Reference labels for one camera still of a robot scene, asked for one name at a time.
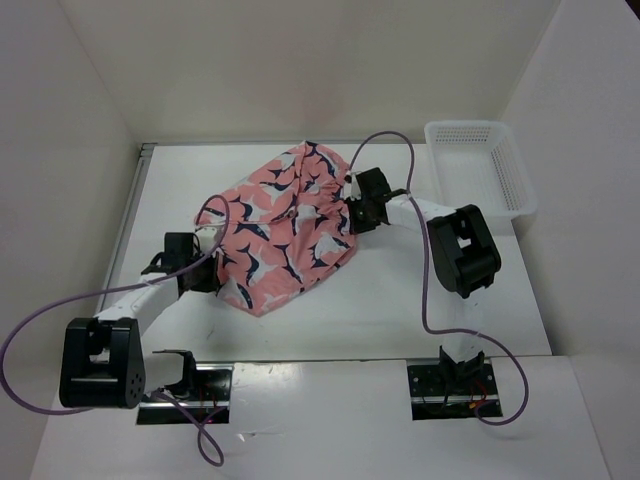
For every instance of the pink shark print shorts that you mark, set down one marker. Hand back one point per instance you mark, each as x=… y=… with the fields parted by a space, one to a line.
x=288 y=228

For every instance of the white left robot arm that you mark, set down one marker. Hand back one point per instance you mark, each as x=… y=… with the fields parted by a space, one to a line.
x=103 y=364

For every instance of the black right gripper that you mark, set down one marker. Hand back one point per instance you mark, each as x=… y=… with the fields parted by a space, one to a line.
x=355 y=225

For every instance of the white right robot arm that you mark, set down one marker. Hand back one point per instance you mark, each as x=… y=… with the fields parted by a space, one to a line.
x=461 y=256

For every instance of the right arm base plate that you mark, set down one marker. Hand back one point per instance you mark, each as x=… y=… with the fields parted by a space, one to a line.
x=431 y=399

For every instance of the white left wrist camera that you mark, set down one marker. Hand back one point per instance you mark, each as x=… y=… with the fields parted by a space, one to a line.
x=208 y=236

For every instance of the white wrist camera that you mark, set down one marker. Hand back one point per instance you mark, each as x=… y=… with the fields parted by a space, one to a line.
x=208 y=236
x=351 y=189

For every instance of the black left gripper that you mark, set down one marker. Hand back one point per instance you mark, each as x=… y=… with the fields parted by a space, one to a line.
x=212 y=281

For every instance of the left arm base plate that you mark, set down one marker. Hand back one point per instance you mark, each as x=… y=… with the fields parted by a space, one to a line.
x=207 y=401

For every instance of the white plastic basket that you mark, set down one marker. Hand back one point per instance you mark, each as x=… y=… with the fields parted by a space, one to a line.
x=478 y=162

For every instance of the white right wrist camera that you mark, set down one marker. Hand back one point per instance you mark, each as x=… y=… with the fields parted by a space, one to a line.
x=351 y=189

